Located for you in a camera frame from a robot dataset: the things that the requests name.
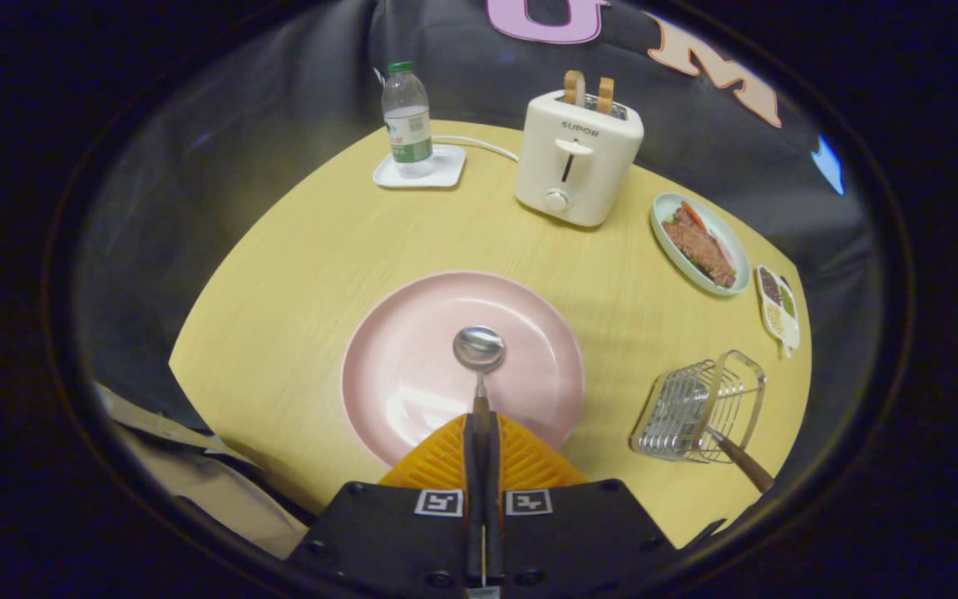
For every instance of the brown meat steak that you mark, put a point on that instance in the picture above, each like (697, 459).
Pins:
(699, 248)

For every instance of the white divided grain dish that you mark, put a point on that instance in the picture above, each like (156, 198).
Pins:
(778, 320)

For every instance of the orange carrot strip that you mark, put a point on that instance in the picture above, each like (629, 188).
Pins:
(692, 215)

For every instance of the white square coaster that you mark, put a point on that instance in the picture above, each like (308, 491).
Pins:
(446, 170)

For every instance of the pale green plate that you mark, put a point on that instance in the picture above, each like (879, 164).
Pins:
(666, 245)

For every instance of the pink plate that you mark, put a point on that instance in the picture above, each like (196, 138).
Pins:
(412, 366)

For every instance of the pink ham slice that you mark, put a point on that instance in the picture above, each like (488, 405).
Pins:
(725, 249)

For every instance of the clear plastic water bottle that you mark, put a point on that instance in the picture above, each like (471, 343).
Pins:
(407, 116)

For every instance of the white toaster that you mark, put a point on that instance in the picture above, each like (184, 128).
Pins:
(587, 175)

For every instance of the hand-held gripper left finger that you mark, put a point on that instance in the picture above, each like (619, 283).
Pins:
(371, 532)

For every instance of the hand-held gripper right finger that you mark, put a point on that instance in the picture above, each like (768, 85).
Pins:
(587, 532)

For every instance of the person's beige clothing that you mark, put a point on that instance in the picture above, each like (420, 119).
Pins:
(196, 482)

